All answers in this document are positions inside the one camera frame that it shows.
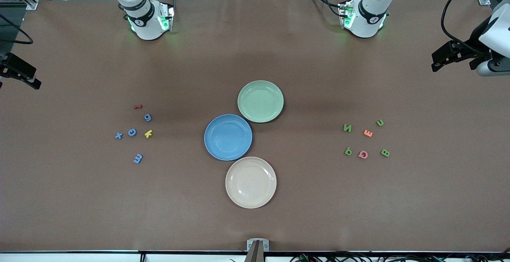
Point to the green foam letter N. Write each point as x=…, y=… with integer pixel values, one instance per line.
x=347, y=128

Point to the blue foam letter m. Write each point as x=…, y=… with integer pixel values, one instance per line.
x=138, y=159

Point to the orange foam letter E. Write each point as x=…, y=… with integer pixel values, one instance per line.
x=368, y=133

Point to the green foam letter p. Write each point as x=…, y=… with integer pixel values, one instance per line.
x=347, y=152

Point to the blue foam letter c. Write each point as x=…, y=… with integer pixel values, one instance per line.
x=129, y=132

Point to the green foam letter u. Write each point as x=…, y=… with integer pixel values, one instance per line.
x=377, y=123

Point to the green foam letter B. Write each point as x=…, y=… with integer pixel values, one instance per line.
x=385, y=153

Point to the blue round plate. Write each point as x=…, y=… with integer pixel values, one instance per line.
x=227, y=138

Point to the blue foam letter g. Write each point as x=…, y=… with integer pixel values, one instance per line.
x=149, y=119

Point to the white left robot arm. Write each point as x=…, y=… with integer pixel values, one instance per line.
x=368, y=18

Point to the white table edge rail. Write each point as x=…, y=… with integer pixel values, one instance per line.
x=79, y=258

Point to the green round plate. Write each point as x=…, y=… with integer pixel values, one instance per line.
x=255, y=102

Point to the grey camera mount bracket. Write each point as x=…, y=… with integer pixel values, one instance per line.
x=257, y=254

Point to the pink foam letter Q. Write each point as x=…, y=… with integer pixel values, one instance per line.
x=359, y=155

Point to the yellow foam letter k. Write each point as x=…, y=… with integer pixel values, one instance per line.
x=148, y=134

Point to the beige round plate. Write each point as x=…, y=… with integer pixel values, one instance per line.
x=251, y=182

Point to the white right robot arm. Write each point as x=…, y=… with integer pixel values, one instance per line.
x=145, y=24

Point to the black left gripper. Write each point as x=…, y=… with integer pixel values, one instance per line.
x=475, y=37

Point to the brown table cover sheet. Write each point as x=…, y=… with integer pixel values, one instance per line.
x=79, y=198

